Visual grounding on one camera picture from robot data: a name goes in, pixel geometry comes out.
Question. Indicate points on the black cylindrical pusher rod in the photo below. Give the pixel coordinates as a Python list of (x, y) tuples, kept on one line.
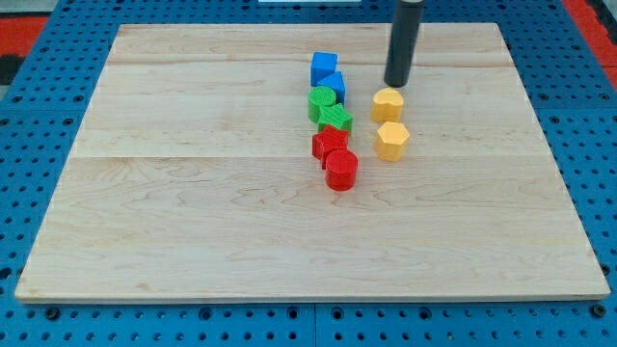
[(403, 34)]

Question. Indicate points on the yellow heart block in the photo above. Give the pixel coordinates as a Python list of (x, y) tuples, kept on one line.
[(387, 105)]

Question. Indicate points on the yellow hexagon block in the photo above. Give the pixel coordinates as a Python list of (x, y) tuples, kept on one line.
[(392, 141)]

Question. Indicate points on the blue triangle block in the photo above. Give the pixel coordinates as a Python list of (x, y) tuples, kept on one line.
[(336, 82)]

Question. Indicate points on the blue cube block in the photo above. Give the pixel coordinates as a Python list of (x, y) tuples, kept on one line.
[(322, 65)]

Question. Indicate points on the green cylinder block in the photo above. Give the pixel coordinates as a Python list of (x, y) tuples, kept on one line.
[(319, 97)]

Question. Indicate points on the green star block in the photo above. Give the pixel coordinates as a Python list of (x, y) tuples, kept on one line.
[(335, 116)]

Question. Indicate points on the red star block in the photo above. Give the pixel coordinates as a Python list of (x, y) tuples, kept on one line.
[(328, 140)]

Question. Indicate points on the red cylinder block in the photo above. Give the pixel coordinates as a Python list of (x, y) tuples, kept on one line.
[(341, 169)]

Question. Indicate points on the light wooden board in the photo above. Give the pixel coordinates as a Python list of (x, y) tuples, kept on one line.
[(191, 179)]

